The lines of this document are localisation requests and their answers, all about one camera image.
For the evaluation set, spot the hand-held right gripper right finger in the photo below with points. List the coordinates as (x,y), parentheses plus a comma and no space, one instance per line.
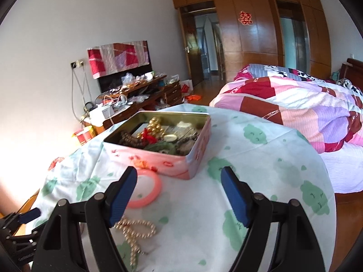
(236,195)

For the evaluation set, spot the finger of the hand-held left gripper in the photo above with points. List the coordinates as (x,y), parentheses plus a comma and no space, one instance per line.
(29,215)
(27,242)

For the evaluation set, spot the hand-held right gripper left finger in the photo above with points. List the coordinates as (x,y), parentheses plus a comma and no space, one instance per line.
(123,195)

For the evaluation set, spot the pink bangle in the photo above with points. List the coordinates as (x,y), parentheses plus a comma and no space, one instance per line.
(150,197)

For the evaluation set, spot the pink tin box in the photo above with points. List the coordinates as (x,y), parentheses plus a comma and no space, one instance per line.
(175,165)

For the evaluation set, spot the green translucent bangle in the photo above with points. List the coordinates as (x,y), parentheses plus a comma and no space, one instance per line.
(160,147)

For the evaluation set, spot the red knot ornament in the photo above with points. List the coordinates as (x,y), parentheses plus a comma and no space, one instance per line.
(147,139)

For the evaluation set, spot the small round watch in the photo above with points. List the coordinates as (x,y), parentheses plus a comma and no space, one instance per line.
(170,138)

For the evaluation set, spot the white cloth with green print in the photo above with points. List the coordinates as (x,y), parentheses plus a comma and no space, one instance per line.
(198,226)

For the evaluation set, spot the pink plastic basket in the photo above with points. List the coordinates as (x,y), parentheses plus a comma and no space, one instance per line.
(56,163)

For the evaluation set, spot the red and yellow carton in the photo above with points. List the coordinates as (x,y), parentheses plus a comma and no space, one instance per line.
(85,136)

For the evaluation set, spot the white box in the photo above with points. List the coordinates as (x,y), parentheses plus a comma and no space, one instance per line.
(99,114)

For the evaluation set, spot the printed paper sheets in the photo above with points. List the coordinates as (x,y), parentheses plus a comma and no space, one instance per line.
(181,131)

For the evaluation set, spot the pink patchwork quilt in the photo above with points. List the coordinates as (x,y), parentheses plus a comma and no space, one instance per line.
(297,110)

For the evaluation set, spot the orange item on floor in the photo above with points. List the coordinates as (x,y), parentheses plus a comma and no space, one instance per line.
(192,97)

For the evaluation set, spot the wooden television cabinet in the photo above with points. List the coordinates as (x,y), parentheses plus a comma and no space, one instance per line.
(167,93)

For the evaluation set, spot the black television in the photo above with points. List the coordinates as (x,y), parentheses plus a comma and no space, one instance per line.
(109,83)

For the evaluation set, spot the white bed sheet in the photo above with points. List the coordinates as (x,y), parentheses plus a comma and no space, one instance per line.
(347,170)

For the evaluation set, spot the wooden bed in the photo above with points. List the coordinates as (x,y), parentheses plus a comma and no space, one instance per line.
(348,172)

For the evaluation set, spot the clear plastic bag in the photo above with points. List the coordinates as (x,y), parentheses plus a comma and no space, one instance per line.
(127,78)

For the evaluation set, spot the white and red bag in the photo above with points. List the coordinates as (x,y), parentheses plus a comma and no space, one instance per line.
(186,87)

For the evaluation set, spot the folded patterned blanket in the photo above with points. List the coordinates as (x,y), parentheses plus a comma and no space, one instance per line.
(272,70)

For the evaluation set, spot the patchwork television cover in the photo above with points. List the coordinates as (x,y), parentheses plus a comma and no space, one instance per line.
(119,59)

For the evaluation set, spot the open wooden door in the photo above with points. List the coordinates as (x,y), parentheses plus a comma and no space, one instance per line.
(194,59)

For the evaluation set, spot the green cloth item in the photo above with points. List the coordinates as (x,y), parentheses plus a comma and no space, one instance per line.
(335,75)

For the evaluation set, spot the mirrored wardrobe door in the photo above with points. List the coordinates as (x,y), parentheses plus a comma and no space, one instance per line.
(292,39)

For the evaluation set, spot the wooden headboard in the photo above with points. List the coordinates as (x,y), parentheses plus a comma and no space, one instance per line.
(353,68)

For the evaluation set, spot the red paper decoration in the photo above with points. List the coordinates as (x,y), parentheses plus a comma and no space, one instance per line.
(245,17)

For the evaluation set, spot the wall socket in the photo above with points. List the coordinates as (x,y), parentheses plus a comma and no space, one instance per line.
(77,64)

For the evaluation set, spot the wooden wardrobe wall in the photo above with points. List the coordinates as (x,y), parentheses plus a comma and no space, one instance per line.
(255,51)

